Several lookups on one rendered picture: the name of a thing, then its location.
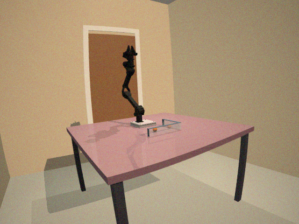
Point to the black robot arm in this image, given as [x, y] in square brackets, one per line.
[139, 110]

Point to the clear low corner wall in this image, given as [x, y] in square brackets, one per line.
[165, 129]

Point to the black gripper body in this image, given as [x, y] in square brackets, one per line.
[130, 55]

